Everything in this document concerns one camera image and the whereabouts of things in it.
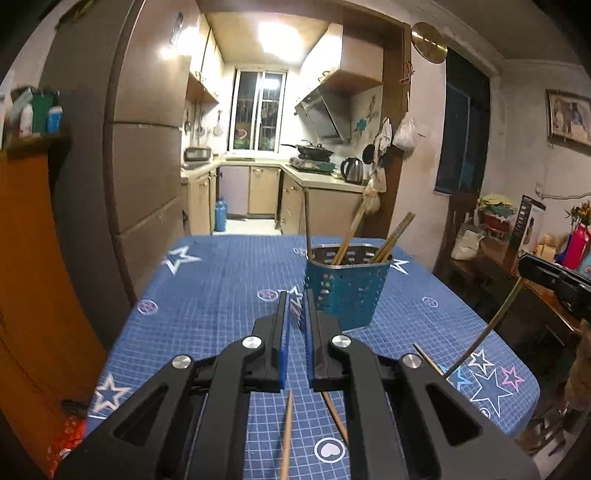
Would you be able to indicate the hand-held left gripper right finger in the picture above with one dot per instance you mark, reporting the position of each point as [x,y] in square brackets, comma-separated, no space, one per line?
[310,341]

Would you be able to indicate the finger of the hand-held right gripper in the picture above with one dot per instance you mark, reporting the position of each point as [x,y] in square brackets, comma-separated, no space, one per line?
[540,272]

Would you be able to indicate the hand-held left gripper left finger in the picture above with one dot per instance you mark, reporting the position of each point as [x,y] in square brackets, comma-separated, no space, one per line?
[284,341]

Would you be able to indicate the teal perforated utensil holder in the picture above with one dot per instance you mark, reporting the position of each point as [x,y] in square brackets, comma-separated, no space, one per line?
[346,295]

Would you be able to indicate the plain wooden chopstick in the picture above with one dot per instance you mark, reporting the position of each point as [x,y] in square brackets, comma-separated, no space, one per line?
[390,236]
[351,230]
[286,438]
[306,226]
[398,237]

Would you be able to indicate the red thermos flask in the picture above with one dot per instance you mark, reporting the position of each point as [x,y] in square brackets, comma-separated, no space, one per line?
[577,249]

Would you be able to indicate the black printed carton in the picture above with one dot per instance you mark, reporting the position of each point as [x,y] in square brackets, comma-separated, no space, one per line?
[526,226]

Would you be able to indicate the wooden sideboard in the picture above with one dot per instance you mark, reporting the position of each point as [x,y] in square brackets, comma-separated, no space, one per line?
[531,323]

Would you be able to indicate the blue grid star tablecloth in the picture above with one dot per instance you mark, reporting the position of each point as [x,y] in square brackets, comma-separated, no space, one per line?
[221,295]

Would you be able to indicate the potted yellow flowers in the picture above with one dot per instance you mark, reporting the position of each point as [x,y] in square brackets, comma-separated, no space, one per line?
[496,207]

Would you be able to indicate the white cloth bag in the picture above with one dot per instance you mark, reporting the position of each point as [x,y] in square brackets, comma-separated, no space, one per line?
[466,242]

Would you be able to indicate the blue water jug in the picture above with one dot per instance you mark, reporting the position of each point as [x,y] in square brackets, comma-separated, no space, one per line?
[220,214]

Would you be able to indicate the kitchen base cabinets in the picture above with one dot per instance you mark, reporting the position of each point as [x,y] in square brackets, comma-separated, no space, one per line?
[263,194]

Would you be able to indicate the beige hanging bag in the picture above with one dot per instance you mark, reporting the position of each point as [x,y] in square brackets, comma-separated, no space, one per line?
[375,196]

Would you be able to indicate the steel electric kettle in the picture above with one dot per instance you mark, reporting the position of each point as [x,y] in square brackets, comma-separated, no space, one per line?
[352,170]

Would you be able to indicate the white plastic bag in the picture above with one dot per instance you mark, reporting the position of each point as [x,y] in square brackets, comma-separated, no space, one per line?
[405,136]

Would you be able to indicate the black wok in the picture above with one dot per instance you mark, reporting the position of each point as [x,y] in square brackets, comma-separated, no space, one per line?
[309,148]

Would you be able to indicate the black hanging ladle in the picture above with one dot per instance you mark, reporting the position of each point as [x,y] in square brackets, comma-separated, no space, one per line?
[369,154]

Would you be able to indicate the countertop toaster oven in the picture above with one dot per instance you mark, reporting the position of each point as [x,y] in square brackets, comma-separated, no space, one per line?
[197,153]

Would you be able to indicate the grey refrigerator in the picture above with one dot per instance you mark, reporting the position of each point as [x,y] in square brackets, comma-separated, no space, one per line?
[143,175]

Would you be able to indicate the hanging kitchen ladle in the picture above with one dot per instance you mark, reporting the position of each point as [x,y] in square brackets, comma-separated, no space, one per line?
[218,125]

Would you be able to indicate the steel range hood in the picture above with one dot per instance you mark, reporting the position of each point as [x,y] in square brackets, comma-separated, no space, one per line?
[323,113]

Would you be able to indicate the kitchen window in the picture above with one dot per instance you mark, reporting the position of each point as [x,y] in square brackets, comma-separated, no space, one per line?
[270,110]

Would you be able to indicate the red patterned bag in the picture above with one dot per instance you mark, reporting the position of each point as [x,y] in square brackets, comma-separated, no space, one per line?
[67,443]

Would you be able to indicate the orange wooden cabinet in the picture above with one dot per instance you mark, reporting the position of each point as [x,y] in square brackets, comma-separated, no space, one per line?
[37,277]

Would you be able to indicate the ceiling light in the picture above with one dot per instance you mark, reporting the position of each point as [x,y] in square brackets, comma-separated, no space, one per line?
[279,39]

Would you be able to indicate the blue plastic jar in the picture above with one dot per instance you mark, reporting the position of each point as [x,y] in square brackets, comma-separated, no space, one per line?
[54,122]

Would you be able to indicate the green container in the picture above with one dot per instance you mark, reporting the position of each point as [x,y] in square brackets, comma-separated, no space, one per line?
[44,110]

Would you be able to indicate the white medicine bottle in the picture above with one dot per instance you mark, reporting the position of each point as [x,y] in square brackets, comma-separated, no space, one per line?
[26,122]

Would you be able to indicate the framed wall picture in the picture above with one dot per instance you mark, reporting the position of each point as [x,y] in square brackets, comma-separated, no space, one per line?
[570,115]

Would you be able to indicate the wooden door frame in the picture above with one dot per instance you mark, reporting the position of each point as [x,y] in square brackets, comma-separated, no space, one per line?
[399,92]

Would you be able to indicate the gold wall clock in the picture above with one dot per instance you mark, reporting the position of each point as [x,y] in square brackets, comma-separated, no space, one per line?
[429,41]

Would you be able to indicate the wall cabinet above range hood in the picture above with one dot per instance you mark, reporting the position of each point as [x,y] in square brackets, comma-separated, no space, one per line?
[346,60]

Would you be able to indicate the wall cabinets beside refrigerator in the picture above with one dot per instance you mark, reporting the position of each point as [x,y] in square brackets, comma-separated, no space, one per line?
[205,60]

